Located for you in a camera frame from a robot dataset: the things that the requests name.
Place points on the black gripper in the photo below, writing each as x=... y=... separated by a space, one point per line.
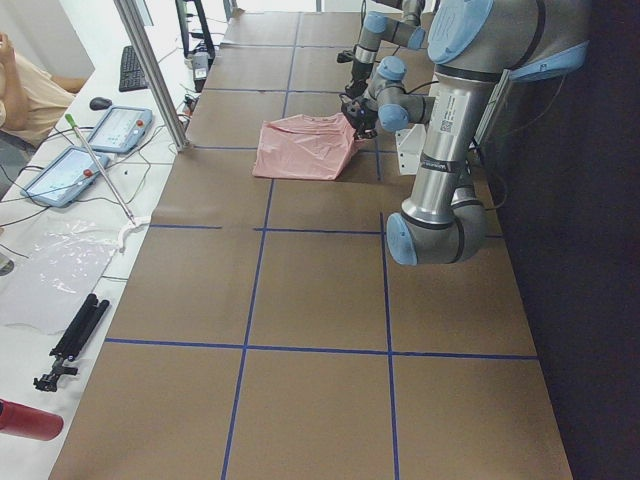
x=352 y=89
x=363 y=120

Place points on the pink printed t-shirt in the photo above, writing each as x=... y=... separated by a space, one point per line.
x=302 y=147

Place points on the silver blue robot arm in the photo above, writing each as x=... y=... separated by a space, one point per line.
x=471 y=44
x=376 y=28

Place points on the black keyboard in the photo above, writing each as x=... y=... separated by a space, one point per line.
x=131 y=76

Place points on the far blue teach pendant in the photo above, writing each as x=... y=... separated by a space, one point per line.
x=120 y=129

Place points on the blue teach pendant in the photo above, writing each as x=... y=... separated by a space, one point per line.
x=64 y=179
x=120 y=129

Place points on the white plastic hook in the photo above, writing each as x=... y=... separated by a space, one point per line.
x=131 y=233

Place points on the black computer mouse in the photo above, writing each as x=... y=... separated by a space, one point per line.
x=99 y=103

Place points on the metal stick with green tip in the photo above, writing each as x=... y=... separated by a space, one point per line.
x=130 y=216

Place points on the near blue teach pendant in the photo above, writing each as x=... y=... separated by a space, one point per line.
x=64 y=179

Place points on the seated person beige shirt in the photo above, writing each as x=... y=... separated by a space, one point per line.
x=32 y=99

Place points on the clear plastic bag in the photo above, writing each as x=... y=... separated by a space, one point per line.
x=47 y=288

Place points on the black folded tripod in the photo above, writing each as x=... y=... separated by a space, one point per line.
x=72 y=342

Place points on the red water bottle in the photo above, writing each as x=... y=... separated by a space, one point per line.
x=27 y=422

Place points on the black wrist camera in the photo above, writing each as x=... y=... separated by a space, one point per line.
x=345 y=56
x=353 y=111

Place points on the aluminium frame post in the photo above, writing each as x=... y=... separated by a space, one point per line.
x=134 y=27

